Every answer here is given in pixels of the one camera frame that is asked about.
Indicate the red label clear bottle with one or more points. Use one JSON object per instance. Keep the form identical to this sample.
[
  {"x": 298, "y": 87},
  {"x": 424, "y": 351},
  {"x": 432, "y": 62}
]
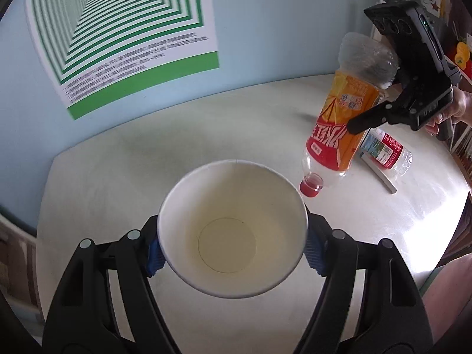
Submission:
[{"x": 387, "y": 151}]

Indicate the yellow toy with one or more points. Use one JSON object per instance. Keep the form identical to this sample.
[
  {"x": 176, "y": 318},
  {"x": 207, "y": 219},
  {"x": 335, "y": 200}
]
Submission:
[{"x": 462, "y": 51}]

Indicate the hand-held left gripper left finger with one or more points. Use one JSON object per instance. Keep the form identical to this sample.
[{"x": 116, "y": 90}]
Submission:
[{"x": 155, "y": 261}]

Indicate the person's pink pants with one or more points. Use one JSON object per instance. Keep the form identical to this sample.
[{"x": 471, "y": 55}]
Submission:
[{"x": 450, "y": 309}]

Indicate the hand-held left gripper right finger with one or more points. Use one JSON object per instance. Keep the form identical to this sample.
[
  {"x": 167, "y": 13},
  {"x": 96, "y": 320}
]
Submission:
[{"x": 313, "y": 256}]

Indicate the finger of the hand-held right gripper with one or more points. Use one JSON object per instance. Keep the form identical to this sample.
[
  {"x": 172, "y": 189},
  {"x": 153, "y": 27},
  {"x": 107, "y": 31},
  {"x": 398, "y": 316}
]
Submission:
[
  {"x": 365, "y": 121},
  {"x": 398, "y": 83}
]

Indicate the pale flat stick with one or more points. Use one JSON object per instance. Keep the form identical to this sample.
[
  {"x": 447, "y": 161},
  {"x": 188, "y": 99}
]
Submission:
[{"x": 383, "y": 179}]

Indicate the orange label plastic bottle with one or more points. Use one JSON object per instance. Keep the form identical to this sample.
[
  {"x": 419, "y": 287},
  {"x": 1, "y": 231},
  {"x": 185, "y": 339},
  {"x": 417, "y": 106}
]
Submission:
[{"x": 339, "y": 132}]

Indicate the person's right hand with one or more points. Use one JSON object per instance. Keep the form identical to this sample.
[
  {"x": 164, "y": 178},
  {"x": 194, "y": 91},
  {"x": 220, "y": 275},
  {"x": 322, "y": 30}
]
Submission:
[{"x": 461, "y": 107}]

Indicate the white paper cup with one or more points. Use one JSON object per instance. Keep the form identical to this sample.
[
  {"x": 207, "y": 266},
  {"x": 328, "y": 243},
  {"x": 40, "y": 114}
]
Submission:
[{"x": 228, "y": 236}]

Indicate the green and white wall poster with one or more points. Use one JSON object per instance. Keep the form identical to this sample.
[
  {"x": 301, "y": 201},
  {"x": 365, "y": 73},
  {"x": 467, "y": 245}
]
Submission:
[{"x": 129, "y": 25}]

